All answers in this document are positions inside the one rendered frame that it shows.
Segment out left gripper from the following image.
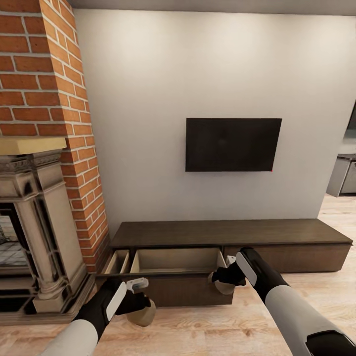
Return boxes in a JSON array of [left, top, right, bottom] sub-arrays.
[[115, 291, 151, 315]]

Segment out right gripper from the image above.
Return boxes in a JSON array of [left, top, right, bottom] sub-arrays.
[[212, 265, 246, 286]]

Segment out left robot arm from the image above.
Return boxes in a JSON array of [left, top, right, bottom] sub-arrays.
[[38, 277, 151, 356]]

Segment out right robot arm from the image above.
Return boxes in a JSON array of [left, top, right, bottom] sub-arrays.
[[212, 248, 356, 356]]

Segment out pillar candle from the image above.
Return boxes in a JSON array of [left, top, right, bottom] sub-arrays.
[[208, 272, 236, 296], [126, 299, 156, 327]]

